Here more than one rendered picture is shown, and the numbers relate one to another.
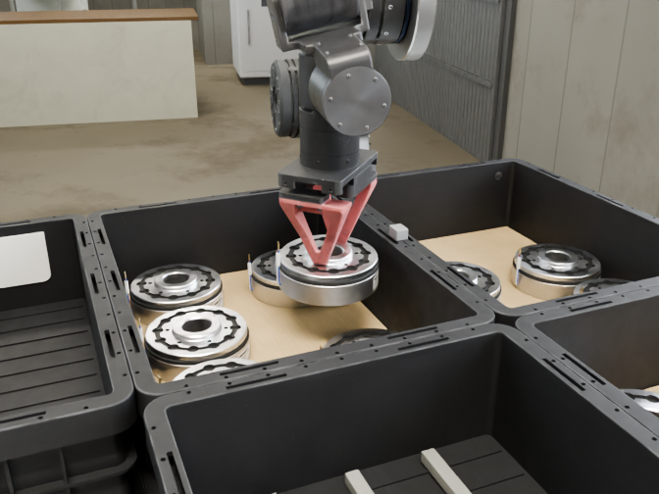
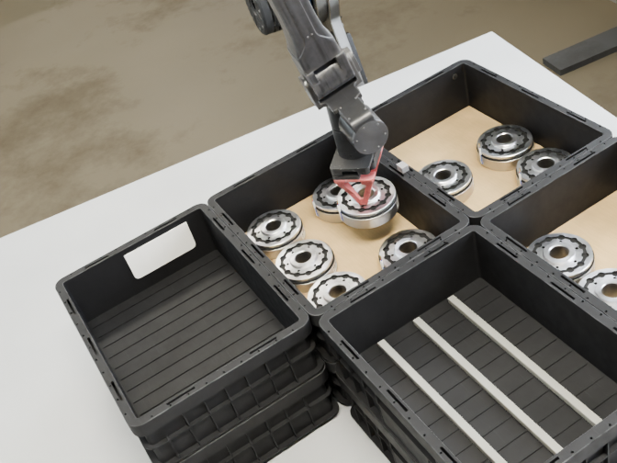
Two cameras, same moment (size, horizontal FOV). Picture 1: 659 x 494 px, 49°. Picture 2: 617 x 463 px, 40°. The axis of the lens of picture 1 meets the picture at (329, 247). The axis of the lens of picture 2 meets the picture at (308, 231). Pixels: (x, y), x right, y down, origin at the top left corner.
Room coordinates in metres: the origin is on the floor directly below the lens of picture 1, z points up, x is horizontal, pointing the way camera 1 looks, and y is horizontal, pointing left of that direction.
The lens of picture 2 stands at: (-0.46, 0.05, 1.80)
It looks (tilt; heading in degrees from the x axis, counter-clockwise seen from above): 39 degrees down; 3
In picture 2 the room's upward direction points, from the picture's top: 18 degrees counter-clockwise
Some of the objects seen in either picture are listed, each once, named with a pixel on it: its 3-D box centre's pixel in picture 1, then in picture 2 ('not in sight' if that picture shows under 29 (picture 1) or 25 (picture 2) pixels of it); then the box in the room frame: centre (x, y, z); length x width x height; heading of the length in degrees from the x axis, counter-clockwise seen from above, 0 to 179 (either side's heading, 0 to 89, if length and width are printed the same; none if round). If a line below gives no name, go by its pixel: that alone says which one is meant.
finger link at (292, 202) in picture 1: (325, 216); (360, 177); (0.66, 0.00, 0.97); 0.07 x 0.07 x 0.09; 67
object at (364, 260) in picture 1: (328, 257); (365, 196); (0.67, 0.00, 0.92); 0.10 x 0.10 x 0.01
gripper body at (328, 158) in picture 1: (329, 142); (353, 139); (0.67, 0.00, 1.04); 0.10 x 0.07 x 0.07; 157
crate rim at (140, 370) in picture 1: (261, 267); (330, 215); (0.65, 0.07, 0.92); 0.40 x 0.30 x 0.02; 22
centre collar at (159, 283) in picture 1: (176, 280); (273, 226); (0.74, 0.17, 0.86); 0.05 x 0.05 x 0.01
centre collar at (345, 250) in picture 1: (329, 252); (365, 194); (0.67, 0.00, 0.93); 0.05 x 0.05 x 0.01
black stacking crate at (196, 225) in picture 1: (263, 312); (336, 237); (0.65, 0.07, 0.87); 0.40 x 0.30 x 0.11; 22
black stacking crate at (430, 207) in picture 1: (506, 266); (473, 157); (0.77, -0.21, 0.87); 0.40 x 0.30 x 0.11; 22
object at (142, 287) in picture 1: (176, 284); (274, 228); (0.74, 0.17, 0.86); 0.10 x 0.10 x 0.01
